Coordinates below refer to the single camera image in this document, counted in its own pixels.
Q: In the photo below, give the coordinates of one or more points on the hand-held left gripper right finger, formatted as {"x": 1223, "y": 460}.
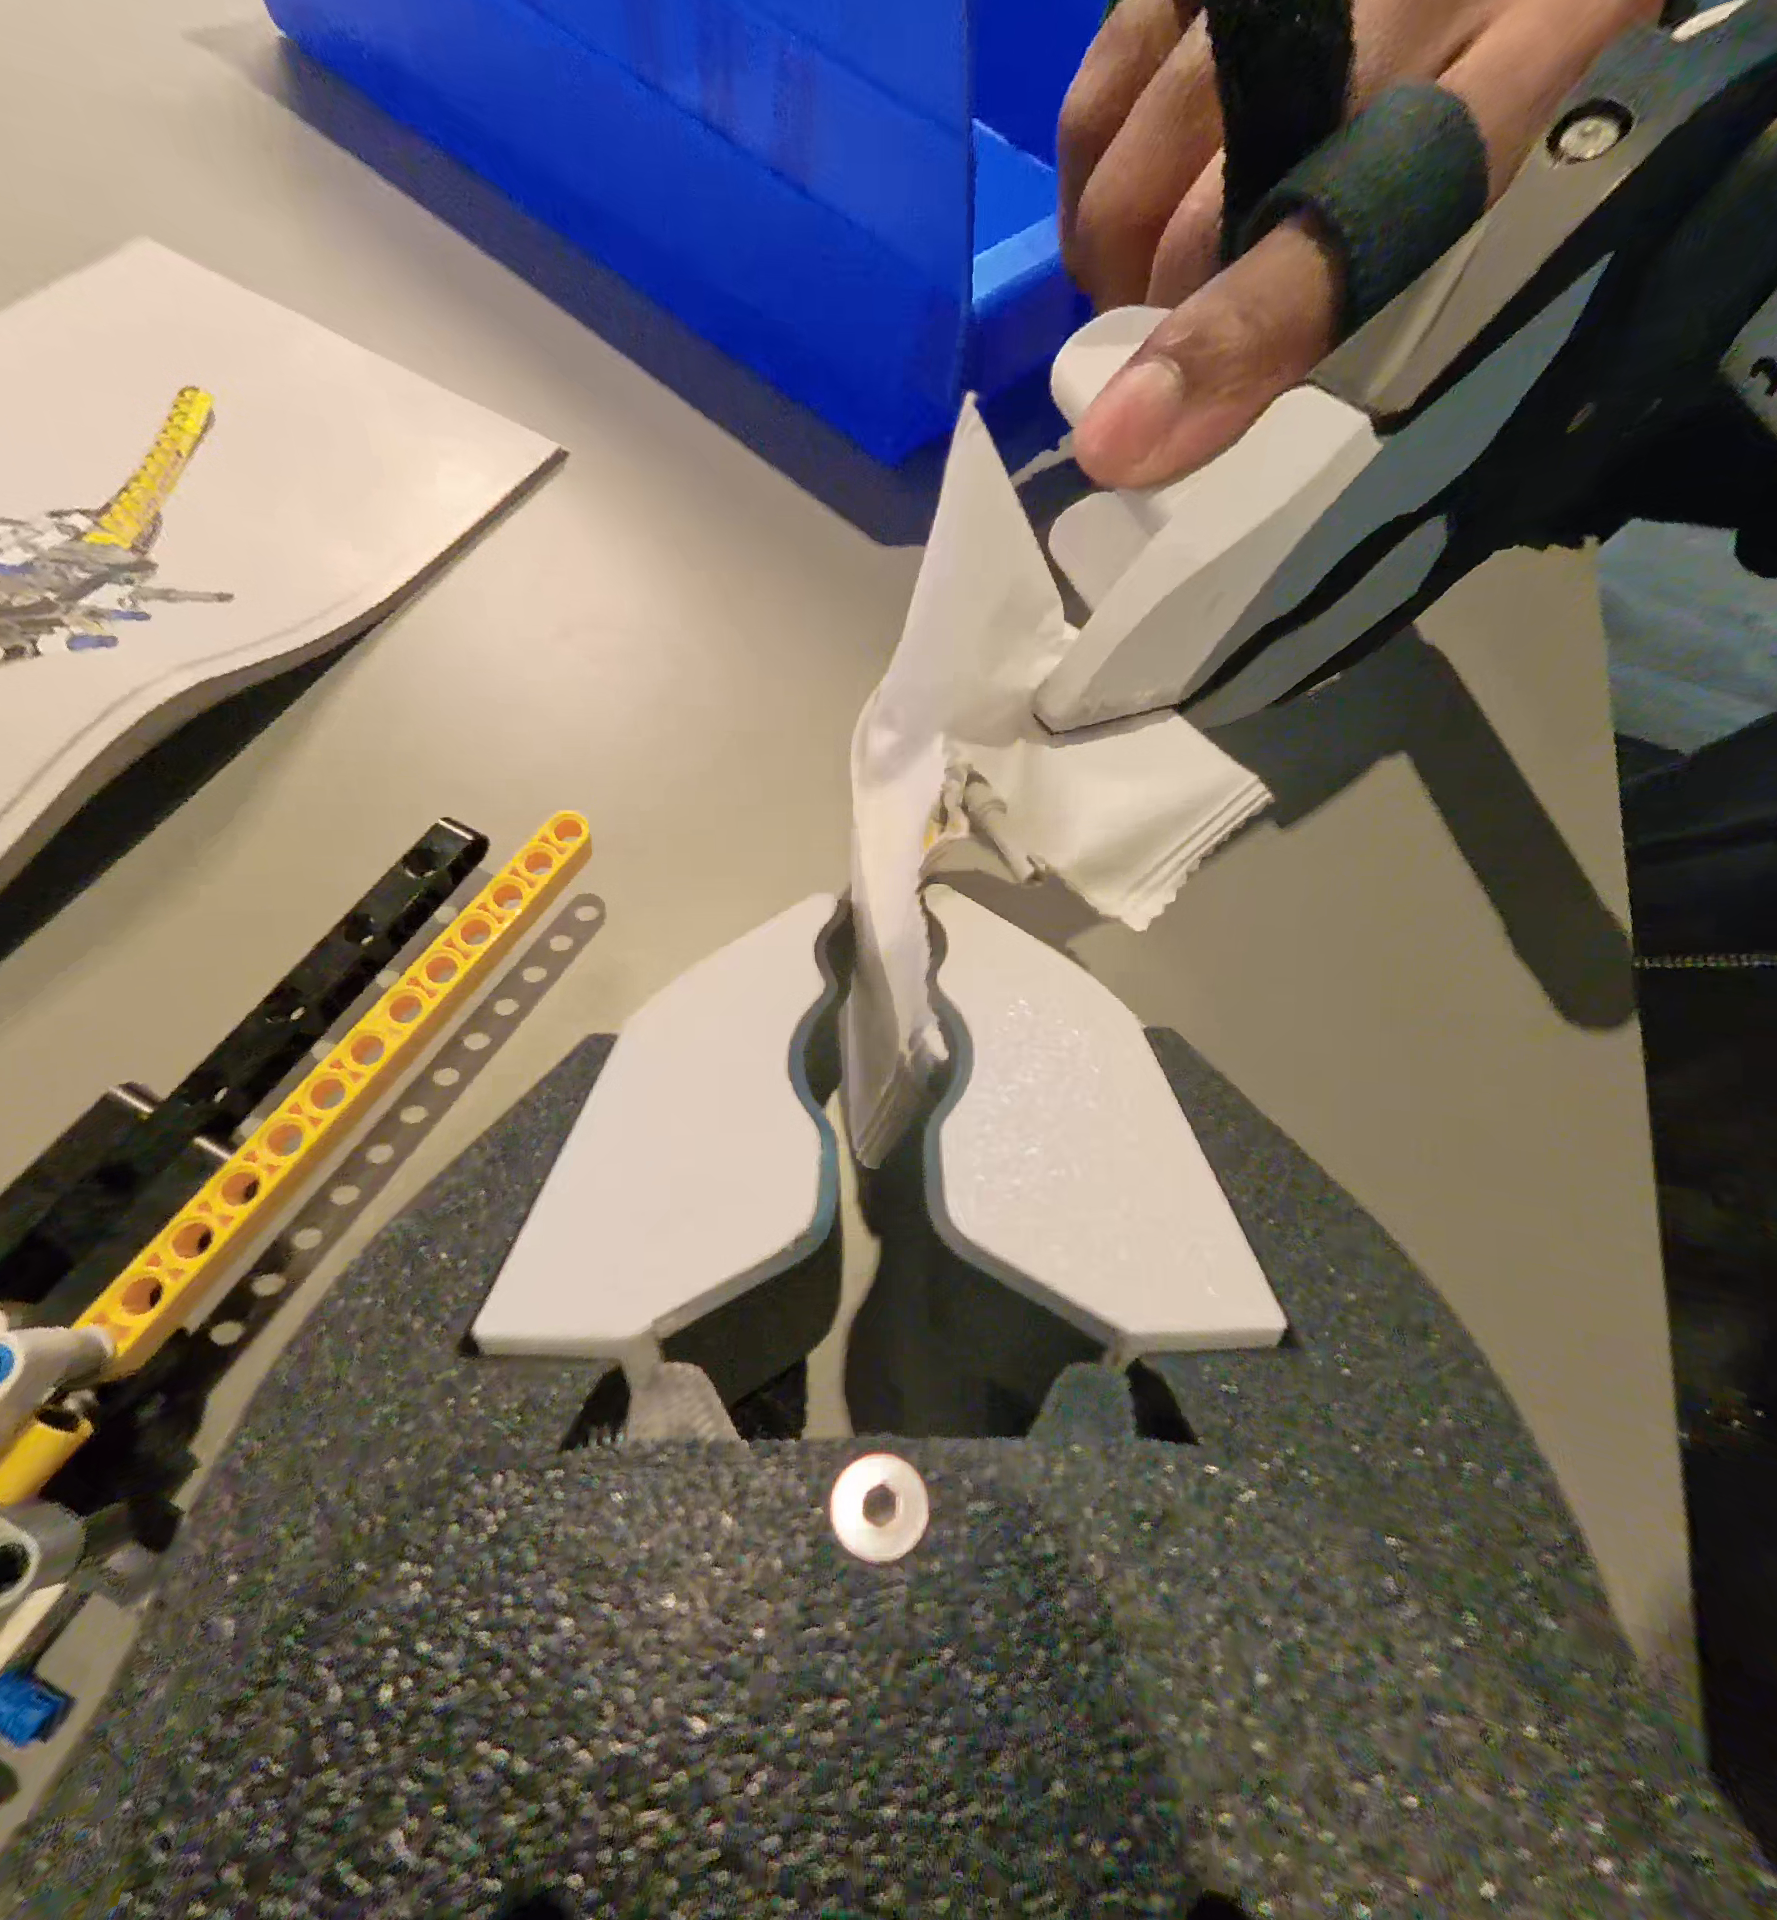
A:
{"x": 1098, "y": 1186}

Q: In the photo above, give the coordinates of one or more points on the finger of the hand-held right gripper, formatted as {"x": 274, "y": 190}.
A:
{"x": 1457, "y": 339}
{"x": 1219, "y": 601}

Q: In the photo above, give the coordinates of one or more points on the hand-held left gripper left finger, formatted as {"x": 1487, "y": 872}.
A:
{"x": 678, "y": 1186}

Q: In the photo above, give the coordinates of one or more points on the small white paper bag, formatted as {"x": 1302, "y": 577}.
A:
{"x": 964, "y": 601}

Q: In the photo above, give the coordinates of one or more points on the blue plastic bin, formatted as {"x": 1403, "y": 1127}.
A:
{"x": 650, "y": 182}

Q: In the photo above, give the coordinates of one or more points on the partly built lego model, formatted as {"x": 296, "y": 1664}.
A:
{"x": 377, "y": 1037}

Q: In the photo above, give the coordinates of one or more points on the lego instruction booklet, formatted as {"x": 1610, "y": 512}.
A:
{"x": 227, "y": 449}

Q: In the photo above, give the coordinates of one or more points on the person's right hand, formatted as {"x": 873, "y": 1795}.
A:
{"x": 1128, "y": 182}

